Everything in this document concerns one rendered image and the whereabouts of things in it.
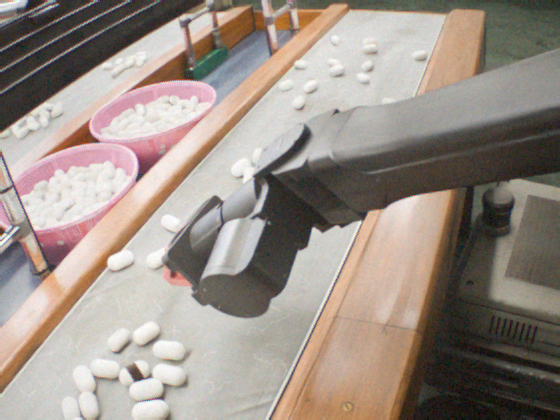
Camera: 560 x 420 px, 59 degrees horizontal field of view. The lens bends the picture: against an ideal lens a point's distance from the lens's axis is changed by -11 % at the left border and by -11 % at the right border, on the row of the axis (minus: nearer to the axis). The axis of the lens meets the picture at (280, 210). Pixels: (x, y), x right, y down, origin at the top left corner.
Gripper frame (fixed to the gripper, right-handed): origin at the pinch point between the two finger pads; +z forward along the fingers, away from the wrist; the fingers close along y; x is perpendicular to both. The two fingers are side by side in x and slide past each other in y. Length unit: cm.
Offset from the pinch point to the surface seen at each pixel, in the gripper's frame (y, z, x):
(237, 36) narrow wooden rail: -110, 42, -23
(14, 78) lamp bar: 8.9, -16.2, -22.7
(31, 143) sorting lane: -33, 49, -35
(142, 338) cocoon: 6.5, 3.7, 2.1
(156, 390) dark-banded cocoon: 12.3, -0.6, 5.6
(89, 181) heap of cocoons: -23.1, 29.5, -17.4
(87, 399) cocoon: 16.4, 4.0, 1.2
